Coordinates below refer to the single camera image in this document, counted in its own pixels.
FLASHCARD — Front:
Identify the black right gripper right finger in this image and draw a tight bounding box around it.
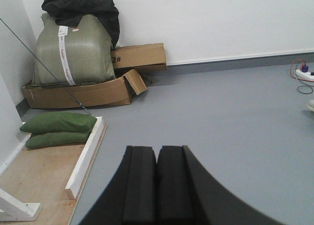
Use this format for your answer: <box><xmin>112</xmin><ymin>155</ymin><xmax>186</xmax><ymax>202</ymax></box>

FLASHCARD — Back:
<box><xmin>157</xmin><ymin>145</ymin><xmax>280</xmax><ymax>225</ymax></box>

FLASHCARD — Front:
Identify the long cardboard box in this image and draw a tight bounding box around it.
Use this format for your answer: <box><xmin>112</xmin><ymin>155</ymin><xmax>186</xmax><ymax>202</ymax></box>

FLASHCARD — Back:
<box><xmin>111</xmin><ymin>43</ymin><xmax>167</xmax><ymax>72</ymax></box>

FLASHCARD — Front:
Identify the far white triangular brace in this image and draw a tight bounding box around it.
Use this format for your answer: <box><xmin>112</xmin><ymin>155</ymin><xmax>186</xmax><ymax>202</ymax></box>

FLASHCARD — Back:
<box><xmin>0</xmin><ymin>189</ymin><xmax>42</xmax><ymax>222</ymax></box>

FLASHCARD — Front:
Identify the green woven sack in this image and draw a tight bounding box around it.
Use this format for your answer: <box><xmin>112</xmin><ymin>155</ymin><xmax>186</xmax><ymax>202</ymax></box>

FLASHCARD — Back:
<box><xmin>32</xmin><ymin>13</ymin><xmax>116</xmax><ymax>86</ymax></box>

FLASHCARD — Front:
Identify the upper far green sandbag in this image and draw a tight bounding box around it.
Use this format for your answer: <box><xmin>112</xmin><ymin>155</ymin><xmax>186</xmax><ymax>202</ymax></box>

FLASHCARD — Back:
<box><xmin>20</xmin><ymin>112</ymin><xmax>97</xmax><ymax>134</ymax></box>

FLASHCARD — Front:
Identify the green sandbag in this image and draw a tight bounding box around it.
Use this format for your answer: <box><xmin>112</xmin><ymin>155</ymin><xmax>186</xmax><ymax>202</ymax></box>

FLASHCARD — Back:
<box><xmin>25</xmin><ymin>130</ymin><xmax>91</xmax><ymax>149</ymax></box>
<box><xmin>20</xmin><ymin>112</ymin><xmax>97</xmax><ymax>134</ymax></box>

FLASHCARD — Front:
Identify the far white edge batten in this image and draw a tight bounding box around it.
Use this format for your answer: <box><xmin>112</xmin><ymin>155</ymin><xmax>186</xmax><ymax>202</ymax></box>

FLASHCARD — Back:
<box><xmin>65</xmin><ymin>116</ymin><xmax>107</xmax><ymax>200</ymax></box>

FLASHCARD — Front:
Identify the white power strip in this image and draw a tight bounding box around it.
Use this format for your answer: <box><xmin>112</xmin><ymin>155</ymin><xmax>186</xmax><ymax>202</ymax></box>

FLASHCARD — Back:
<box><xmin>295</xmin><ymin>69</ymin><xmax>314</xmax><ymax>82</ymax></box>

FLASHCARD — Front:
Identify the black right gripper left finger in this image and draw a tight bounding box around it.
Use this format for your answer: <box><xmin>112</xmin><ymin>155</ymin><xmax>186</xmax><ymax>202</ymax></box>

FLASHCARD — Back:
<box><xmin>80</xmin><ymin>146</ymin><xmax>157</xmax><ymax>225</ymax></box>

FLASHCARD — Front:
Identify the black jacket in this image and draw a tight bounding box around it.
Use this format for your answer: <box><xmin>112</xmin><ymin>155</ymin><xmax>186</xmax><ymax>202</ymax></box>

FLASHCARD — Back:
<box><xmin>41</xmin><ymin>0</ymin><xmax>120</xmax><ymax>47</ymax></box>

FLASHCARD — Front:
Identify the black floor cable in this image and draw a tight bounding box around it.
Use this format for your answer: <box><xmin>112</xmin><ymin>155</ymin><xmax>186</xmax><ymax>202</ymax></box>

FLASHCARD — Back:
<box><xmin>297</xmin><ymin>84</ymin><xmax>314</xmax><ymax>95</ymax></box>

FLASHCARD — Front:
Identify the lower far green sandbag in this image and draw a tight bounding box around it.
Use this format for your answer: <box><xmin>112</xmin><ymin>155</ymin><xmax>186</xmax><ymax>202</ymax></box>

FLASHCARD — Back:
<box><xmin>25</xmin><ymin>130</ymin><xmax>91</xmax><ymax>149</ymax></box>

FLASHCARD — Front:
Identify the open flat cardboard box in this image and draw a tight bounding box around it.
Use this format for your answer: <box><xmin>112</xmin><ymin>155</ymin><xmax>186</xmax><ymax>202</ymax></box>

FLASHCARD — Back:
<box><xmin>22</xmin><ymin>69</ymin><xmax>147</xmax><ymax>109</ymax></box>

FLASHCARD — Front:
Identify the dark thin rope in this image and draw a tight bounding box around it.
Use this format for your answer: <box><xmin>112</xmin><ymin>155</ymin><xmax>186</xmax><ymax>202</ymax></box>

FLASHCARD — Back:
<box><xmin>0</xmin><ymin>18</ymin><xmax>93</xmax><ymax>116</ymax></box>

